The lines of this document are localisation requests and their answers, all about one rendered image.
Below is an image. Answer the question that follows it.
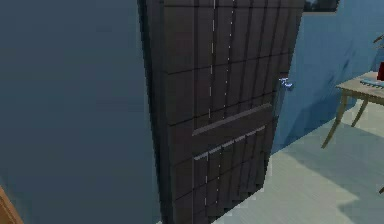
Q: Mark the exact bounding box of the orange wooden furniture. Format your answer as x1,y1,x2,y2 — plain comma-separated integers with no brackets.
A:
0,185,25,224

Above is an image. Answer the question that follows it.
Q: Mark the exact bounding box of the silver door handle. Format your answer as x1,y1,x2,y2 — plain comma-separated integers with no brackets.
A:
278,77,294,91

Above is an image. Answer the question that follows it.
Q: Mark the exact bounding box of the framed wall picture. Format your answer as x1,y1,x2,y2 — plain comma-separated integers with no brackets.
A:
302,0,341,14

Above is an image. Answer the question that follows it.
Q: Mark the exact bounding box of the blue flat book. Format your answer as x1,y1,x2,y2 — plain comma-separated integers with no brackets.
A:
359,77,384,90

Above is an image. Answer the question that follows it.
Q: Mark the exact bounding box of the light wooden table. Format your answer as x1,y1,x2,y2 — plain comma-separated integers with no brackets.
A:
321,70,384,150

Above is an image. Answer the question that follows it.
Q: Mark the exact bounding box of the dark brown room door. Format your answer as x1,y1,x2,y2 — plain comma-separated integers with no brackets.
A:
137,0,306,224

